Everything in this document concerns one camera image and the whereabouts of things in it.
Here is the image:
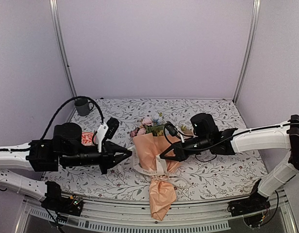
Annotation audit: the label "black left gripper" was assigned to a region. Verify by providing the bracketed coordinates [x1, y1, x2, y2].
[62, 143, 133, 175]

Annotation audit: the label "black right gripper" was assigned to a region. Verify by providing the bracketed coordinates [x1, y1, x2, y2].
[160, 135, 211, 162]

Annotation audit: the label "white lace ribbon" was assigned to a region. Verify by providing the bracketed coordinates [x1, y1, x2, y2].
[128, 146, 192, 189]

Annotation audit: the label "beige wrapping paper sheet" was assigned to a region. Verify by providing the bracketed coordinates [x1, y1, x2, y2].
[132, 133, 191, 221]

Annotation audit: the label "blue fake flower stem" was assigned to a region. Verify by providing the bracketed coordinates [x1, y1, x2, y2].
[152, 112, 164, 126]

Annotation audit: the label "pale pink white flower stem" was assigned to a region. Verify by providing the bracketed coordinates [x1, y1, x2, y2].
[137, 116, 153, 135]

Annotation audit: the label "right arm base board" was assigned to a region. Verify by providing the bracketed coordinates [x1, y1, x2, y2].
[227, 198, 270, 228]

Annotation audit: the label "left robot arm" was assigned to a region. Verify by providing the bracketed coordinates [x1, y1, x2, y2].
[0, 123, 132, 211]

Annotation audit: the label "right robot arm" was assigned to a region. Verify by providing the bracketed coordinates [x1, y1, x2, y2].
[160, 113, 299, 212]

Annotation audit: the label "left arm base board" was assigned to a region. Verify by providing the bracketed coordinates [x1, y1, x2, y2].
[41, 195, 84, 216]

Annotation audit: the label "red white patterned dish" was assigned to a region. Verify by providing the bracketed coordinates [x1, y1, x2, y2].
[81, 132, 94, 146]

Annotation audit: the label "dark grey mug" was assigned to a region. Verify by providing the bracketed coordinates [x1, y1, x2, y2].
[74, 98, 94, 117]

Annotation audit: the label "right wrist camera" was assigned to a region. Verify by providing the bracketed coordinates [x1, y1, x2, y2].
[163, 121, 185, 145]

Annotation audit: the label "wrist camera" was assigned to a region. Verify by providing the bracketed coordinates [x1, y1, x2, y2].
[163, 121, 185, 145]
[92, 117, 119, 153]

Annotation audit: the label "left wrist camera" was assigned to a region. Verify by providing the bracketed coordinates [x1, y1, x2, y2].
[92, 117, 119, 153]

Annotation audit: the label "right aluminium frame post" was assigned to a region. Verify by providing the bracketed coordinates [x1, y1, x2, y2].
[233, 0, 261, 105]

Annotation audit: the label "aluminium frame post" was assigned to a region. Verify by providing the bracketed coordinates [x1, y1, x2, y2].
[233, 0, 261, 105]
[49, 0, 77, 97]

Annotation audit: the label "left aluminium frame post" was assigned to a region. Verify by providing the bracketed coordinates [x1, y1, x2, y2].
[49, 0, 77, 97]

